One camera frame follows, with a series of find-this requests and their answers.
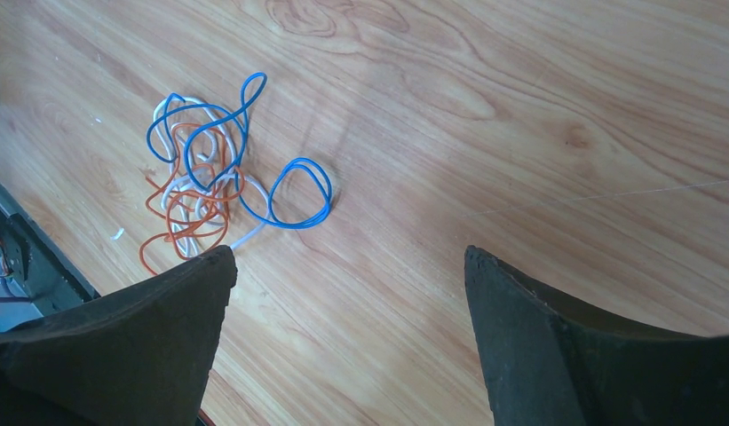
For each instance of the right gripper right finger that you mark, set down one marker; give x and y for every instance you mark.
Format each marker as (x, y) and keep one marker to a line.
(549, 358)

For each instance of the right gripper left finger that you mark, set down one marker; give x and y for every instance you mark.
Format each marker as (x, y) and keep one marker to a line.
(139, 356)

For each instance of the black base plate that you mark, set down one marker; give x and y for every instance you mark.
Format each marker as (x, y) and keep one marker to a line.
(36, 278)

